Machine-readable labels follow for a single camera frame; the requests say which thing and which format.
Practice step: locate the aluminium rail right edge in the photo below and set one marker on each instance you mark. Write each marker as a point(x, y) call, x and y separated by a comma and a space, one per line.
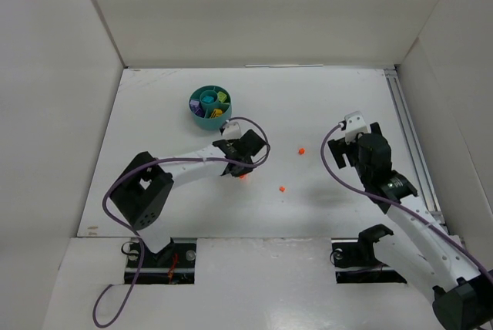
point(424, 183)

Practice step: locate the teal round divided container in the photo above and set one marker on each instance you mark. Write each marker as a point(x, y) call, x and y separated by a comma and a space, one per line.
point(206, 123)

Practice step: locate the yellow lego brick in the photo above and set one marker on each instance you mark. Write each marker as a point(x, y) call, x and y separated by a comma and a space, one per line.
point(216, 113)

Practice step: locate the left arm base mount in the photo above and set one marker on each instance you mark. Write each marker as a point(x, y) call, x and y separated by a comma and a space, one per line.
point(173, 265)

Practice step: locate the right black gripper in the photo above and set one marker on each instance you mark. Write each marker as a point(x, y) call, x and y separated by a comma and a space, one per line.
point(344, 149)

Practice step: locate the small purple lego brick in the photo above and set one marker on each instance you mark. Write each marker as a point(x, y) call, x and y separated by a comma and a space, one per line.
point(194, 105)

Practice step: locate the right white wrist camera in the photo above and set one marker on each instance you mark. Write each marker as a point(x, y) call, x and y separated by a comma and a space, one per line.
point(353, 125)

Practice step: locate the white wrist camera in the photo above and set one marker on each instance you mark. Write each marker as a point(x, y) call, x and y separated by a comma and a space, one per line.
point(230, 130)
point(353, 125)

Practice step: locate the dark purple long lego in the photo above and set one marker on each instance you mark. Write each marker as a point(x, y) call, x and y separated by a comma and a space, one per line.
point(199, 112)

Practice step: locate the teal lego brick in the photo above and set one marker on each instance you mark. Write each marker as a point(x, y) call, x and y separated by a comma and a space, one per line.
point(208, 97)

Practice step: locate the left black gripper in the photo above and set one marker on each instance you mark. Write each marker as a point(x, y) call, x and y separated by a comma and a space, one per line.
point(234, 161)

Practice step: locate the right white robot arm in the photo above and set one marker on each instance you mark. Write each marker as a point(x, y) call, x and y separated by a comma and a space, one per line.
point(456, 284)

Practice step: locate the light green square lego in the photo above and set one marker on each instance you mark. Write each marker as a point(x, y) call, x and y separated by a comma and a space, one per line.
point(222, 97)

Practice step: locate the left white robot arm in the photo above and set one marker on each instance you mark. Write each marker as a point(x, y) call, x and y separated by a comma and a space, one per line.
point(143, 188)

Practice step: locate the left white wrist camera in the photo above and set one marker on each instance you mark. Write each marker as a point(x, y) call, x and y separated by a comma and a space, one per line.
point(230, 130)

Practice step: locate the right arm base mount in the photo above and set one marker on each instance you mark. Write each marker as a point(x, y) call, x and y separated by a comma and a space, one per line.
point(354, 260)

